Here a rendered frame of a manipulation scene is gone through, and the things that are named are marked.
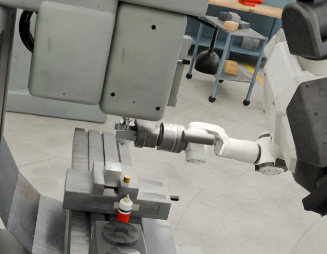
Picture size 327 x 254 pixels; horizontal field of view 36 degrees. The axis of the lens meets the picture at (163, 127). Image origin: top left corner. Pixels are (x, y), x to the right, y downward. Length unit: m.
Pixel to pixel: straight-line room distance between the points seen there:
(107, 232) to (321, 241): 0.51
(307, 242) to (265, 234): 2.56
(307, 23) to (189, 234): 2.50
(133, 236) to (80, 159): 0.77
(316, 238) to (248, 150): 0.62
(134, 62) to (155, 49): 0.07
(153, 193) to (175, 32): 0.61
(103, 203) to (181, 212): 1.94
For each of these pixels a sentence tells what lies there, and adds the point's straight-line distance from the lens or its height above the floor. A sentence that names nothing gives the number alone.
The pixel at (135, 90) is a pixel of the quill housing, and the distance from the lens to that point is 1.37.
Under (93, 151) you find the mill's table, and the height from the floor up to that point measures 0.92.
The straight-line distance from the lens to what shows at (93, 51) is 1.31.
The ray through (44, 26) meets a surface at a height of 1.53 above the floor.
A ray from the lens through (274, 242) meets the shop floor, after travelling 3.59.
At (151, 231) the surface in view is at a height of 0.85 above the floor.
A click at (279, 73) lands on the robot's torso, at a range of 1.11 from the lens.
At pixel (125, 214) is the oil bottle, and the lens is 1.61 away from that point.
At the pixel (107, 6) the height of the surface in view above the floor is 1.61.
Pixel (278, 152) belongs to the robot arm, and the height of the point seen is 1.27.
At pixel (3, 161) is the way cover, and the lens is 1.65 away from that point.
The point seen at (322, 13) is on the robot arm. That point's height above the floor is 1.75.
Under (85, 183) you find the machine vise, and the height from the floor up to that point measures 0.99.
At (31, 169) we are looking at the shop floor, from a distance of 3.72.
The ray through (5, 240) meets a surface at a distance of 1.85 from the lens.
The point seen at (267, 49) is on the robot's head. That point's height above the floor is 1.60.
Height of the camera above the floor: 1.85
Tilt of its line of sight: 23 degrees down
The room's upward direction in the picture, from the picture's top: 14 degrees clockwise
